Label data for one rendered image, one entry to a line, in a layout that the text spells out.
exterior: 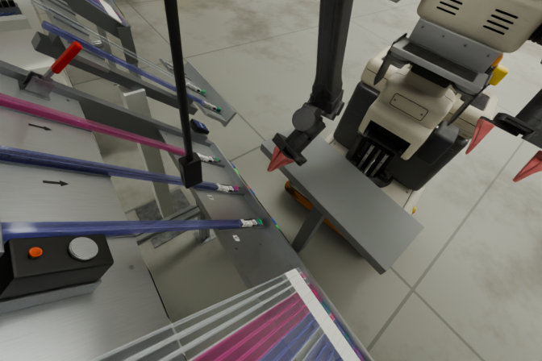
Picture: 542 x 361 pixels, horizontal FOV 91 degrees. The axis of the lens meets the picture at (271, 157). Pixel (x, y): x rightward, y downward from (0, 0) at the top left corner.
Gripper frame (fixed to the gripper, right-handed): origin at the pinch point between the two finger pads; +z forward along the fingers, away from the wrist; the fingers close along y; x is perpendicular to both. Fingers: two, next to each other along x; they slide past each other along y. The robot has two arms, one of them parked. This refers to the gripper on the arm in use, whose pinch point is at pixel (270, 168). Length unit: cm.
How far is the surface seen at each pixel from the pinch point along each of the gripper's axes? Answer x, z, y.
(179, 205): 38, 66, -43
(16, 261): -57, 2, 18
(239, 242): -20.4, 8.3, 16.4
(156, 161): 1, 35, -38
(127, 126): -31.8, 10.3, -17.8
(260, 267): -18.8, 8.2, 22.7
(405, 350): 79, 28, 72
